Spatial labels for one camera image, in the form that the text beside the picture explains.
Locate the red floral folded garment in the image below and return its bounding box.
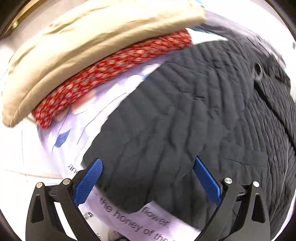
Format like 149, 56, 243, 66
32, 29, 192, 128

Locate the folded beige down jacket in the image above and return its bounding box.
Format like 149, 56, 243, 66
2, 1, 206, 127

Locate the black quilted jacket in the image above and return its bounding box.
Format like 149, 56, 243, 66
82, 34, 296, 240

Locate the person's left hand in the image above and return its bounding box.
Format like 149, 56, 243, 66
108, 229, 129, 241

